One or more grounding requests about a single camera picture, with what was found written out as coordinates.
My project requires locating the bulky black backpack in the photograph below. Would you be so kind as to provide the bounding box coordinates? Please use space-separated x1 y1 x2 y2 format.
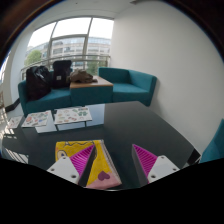
25 65 53 102

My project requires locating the teal corner sofa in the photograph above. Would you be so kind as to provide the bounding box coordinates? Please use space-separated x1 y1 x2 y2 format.
17 67 158 118

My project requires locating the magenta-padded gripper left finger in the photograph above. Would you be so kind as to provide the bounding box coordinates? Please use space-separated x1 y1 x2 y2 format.
46 143 98 186

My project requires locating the black backpack with label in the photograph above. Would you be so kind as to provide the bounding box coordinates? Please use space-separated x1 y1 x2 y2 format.
51 59 73 89

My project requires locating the brown jacket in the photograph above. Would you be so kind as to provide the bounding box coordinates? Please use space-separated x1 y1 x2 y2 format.
66 68 98 84

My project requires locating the metal window railing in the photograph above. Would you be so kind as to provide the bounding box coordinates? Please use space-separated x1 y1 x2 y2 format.
20 54 112 81

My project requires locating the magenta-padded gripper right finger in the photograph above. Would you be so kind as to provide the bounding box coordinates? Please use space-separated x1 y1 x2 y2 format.
130 143 181 187

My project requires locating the yellow pink cartoon towel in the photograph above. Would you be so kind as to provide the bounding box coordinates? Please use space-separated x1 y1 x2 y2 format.
54 139 123 191

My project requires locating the teal chair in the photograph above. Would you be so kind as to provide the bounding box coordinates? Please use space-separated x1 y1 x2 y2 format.
199 118 224 164

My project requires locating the wooden sofa table top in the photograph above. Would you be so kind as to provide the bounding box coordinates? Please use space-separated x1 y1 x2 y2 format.
69 75 114 90

